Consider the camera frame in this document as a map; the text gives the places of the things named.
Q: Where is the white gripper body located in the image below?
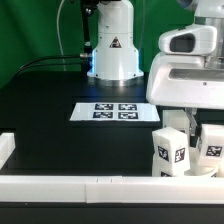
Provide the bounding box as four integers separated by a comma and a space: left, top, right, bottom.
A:
146, 53, 224, 109

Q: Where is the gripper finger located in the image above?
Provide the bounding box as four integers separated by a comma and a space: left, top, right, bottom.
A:
185, 108, 202, 146

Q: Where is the white marker sheet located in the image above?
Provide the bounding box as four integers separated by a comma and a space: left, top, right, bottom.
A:
70, 102, 160, 122

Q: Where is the white front fence bar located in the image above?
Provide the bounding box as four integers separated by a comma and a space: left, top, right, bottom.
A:
0, 175, 224, 204

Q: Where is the white fence bar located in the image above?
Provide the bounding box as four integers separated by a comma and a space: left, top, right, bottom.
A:
0, 175, 224, 204
0, 133, 15, 169

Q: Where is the white left fence bar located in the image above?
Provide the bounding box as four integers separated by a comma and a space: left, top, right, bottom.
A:
0, 133, 15, 169

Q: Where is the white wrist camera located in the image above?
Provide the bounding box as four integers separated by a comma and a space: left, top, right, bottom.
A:
158, 24, 217, 55

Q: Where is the black cable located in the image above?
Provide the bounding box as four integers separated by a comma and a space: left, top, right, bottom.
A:
14, 53, 91, 79

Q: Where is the grey thin cable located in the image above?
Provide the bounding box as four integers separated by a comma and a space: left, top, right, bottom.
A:
55, 0, 68, 72

